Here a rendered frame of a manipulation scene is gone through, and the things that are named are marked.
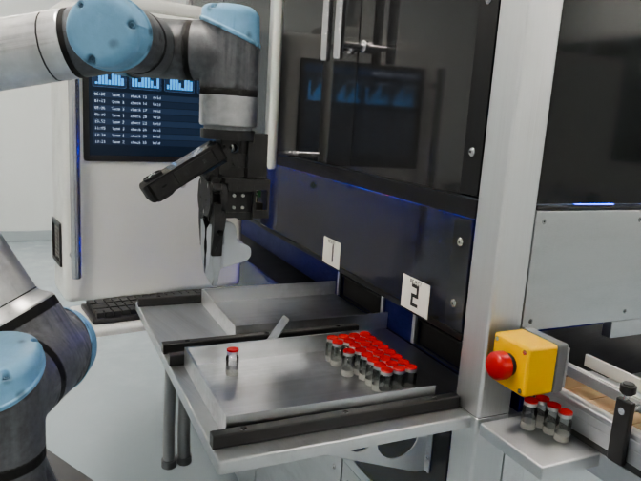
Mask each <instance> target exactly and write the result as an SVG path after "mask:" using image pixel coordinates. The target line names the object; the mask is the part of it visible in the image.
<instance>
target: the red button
mask: <svg viewBox="0 0 641 481"><path fill-rule="evenodd" d="M486 372H487V373H488V375H489V376H490V377H491V378H493V379H494V380H497V381H500V380H506V379H508V378H510V376H511V375H512V372H513V363H512V360H511V358H510V357H509V355H508V354H507V353H506V352H505V351H503V350H499V351H492V352H490V353H489V354H488V355H487V357H486Z"/></svg>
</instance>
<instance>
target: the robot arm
mask: <svg viewBox="0 0 641 481"><path fill-rule="evenodd" d="M199 19H200V20H184V19H170V18H158V17H156V16H154V15H153V14H151V13H149V12H147V11H145V10H143V9H141V8H140V7H139V6H138V5H137V4H135V3H134V2H132V1H131V0H79V1H77V2H76V3H75V4H74V5H73V6H70V7H66V8H60V9H53V10H42V11H37V12H31V13H24V14H18V15H13V16H7V17H1V18H0V92H1V91H6V90H12V89H18V88H25V87H30V86H36V85H42V84H49V83H54V82H60V81H67V80H73V79H78V78H85V77H93V76H99V75H105V74H111V73H113V74H115V75H122V76H128V77H130V78H142V77H145V78H160V79H175V80H193V81H195V80H199V88H200V89H199V124H200V125H204V127H203V128H200V137H201V138H208V139H215V140H216V141H208V142H206V143H204V144H203V145H201V146H199V147H198V148H196V149H194V151H192V152H190V153H189V154H187V155H186V156H184V157H182V158H180V159H178V160H177V161H175V162H173V163H172V164H170V165H168V166H167V167H165V168H164V169H162V170H157V171H155V172H153V173H151V174H149V175H148V176H146V177H145V178H144V179H143V181H142V182H140V183H139V188H140V190H141V191H142V193H143V194H144V196H145V197H146V199H148V200H149V201H151V202H160V201H163V200H164V199H166V198H168V197H169V196H170V195H172V194H173V193H174V192H175V190H177V189H178V188H180V187H182V186H183V185H185V184H186V183H188V182H190V181H191V180H193V179H194V178H197V177H198V176H200V177H201V178H200V179H199V182H198V191H197V202H198V208H199V209H198V225H199V239H200V247H201V257H202V264H203V271H204V274H205V276H206V277H207V279H208V281H209V283H210V285H212V286H217V281H218V276H219V271H220V269H221V268H224V267H227V266H230V265H233V264H237V263H240V262H243V261H247V260H248V259H249V258H250V257H251V248H250V247H249V246H248V245H246V244H244V243H243V242H242V241H241V240H239V239H237V228H236V227H235V225H234V224H233V223H232V222H230V221H228V220H227V219H232V218H237V219H238V220H252V219H269V202H270V181H271V180H270V179H268V178H267V177H266V174H267V153H268V134H263V133H255V131H252V128H255V127H257V114H258V62H259V50H260V47H261V45H260V43H259V15H258V13H257V12H256V11H255V10H254V9H252V8H250V7H247V6H243V5H238V4H231V3H209V4H206V5H204V6H203V7H202V10H201V15H200V17H199ZM231 145H233V150H232V147H231ZM261 191H267V195H266V210H262V209H263V203H261V202H258V198H260V196H261ZM96 351H97V339H96V335H95V332H94V330H93V327H92V325H91V323H90V322H89V321H88V319H87V318H86V317H85V316H84V315H82V314H81V313H80V312H78V311H76V310H72V309H70V308H68V307H65V306H62V304H61V303H60V301H58V299H57V298H56V296H55V295H54V293H53V292H51V291H46V290H42V289H39V288H37V287H36V286H35V284H34V283H33V281H32V280H31V278H30V276H29V275H28V273H27V272H26V270H25V269H24V267H23V265H22V264H21V262H20V261H19V260H18V259H17V257H16V256H15V254H14V253H13V251H12V250H11V248H10V246H9V245H8V243H7V242H6V240H5V239H4V237H3V236H2V234H1V233H0V481H57V479H56V477H55V474H54V472H53V470H52V466H51V464H50V462H49V460H48V457H47V448H46V417H47V414H48V413H49V412H50V411H51V410H52V409H53V408H54V407H55V406H56V405H57V404H58V403H59V402H60V401H61V400H62V399H63V398H64V397H65V396H66V395H67V394H68V393H69V392H70V391H71V390H72V389H73V388H74V387H76V386H77V385H79V384H80V383H81V382H82V380H83V379H84V378H85V376H86V375H87V373H88V371H89V370H90V368H91V367H92V365H93V362H94V360H95V356H96Z"/></svg>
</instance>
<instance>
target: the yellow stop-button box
mask: <svg viewBox="0 0 641 481"><path fill-rule="evenodd" d="M568 347H569V345H568V344H566V343H564V342H562V341H559V340H557V339H555V338H553V337H551V336H549V335H547V334H545V333H543V332H541V331H539V330H537V329H534V328H532V327H531V328H525V329H517V330H509V331H500V332H497V333H496V334H495V341H494V348H493V351H499V350H503V351H505V352H506V353H507V354H508V355H509V357H510V358H511V360H512V363H513V372H512V375H511V376H510V378H508V379H506V380H500V381H497V380H495V381H497V382H498V383H500V384H501V385H503V386H505V387H507V388H509V389H510V390H512V391H514V392H515V393H517V394H519V395H520V396H522V397H529V396H534V395H540V394H546V393H550V392H559V391H561V390H562V385H563V379H564V372H565V366H566V359H567V353H568Z"/></svg>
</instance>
